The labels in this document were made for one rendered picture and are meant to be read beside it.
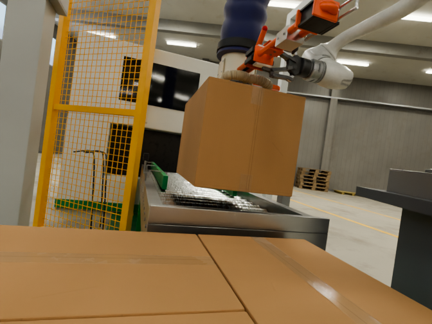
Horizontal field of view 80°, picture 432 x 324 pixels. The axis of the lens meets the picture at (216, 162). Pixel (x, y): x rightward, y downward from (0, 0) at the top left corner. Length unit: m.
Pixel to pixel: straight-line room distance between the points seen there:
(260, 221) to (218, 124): 0.38
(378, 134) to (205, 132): 13.25
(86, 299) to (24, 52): 1.38
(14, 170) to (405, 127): 14.28
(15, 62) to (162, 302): 1.43
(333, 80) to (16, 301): 1.16
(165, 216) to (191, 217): 0.09
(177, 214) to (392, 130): 13.72
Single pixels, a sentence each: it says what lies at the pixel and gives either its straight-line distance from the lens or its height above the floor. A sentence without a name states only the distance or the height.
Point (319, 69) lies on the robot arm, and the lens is 1.17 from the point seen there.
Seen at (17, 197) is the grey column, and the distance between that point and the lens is 1.66.
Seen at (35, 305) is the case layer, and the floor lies 0.54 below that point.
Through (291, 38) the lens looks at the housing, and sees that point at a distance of 0.90.
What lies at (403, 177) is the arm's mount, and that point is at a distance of 1.17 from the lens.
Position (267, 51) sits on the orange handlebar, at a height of 1.19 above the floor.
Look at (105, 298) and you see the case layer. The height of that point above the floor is 0.54.
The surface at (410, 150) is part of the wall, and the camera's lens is 14.68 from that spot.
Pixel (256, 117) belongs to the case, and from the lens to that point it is 1.00.
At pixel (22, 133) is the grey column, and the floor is 0.78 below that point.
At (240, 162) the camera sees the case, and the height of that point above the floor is 0.78.
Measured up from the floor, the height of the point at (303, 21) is 1.18.
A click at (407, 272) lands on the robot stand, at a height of 0.47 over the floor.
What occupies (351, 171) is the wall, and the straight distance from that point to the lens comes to 13.44.
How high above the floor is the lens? 0.79
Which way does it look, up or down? 1 degrees down
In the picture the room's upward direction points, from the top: 8 degrees clockwise
